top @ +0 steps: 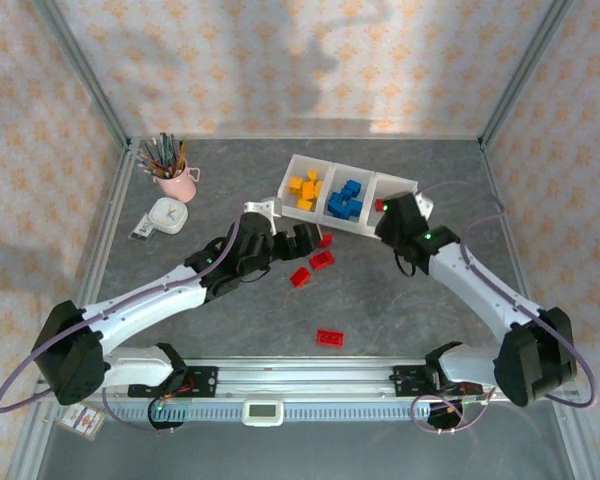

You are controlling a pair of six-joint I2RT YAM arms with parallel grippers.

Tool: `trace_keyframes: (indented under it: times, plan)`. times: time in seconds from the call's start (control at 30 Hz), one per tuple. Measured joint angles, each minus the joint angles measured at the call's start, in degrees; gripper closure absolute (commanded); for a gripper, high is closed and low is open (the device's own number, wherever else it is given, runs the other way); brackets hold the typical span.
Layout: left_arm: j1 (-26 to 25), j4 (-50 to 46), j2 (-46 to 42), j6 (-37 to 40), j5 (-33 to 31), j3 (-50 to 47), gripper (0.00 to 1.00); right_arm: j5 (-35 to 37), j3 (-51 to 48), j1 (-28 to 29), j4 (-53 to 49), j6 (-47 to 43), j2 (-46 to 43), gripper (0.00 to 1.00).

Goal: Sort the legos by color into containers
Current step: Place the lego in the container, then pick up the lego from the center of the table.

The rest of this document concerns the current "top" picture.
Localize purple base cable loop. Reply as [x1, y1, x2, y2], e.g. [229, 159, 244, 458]
[410, 387, 491, 435]
[102, 397, 186, 435]

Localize grey slotted cable duct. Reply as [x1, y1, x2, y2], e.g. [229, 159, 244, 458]
[114, 402, 431, 422]

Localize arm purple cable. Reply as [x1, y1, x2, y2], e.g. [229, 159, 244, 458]
[0, 217, 241, 415]
[414, 180, 597, 409]

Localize white digital timer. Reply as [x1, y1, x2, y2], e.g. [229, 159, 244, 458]
[242, 397, 285, 427]

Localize small printed card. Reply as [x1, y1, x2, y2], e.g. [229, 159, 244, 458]
[129, 213, 156, 242]

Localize aluminium frame post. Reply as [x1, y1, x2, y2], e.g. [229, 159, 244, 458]
[32, 0, 133, 151]
[478, 0, 576, 149]

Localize long red lego brick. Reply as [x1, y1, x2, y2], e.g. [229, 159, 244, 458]
[315, 328, 346, 348]

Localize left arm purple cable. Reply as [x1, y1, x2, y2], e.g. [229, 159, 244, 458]
[0, 217, 241, 415]

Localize aluminium table end rail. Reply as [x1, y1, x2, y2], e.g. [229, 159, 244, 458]
[127, 133, 484, 142]

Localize white square clock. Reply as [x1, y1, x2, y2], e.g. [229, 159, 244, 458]
[148, 197, 189, 235]

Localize pink cup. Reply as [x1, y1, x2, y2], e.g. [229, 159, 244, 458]
[152, 162, 202, 204]

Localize aluminium base beam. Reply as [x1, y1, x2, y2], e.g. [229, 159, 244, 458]
[42, 357, 579, 401]

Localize white plastic bin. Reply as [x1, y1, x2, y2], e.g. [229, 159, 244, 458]
[362, 172, 420, 241]
[319, 162, 379, 236]
[275, 153, 337, 224]

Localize aluminium table side rail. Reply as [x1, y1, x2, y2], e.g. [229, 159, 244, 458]
[479, 142, 536, 301]
[42, 149, 136, 371]

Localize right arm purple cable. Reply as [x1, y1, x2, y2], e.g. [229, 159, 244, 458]
[414, 180, 597, 409]

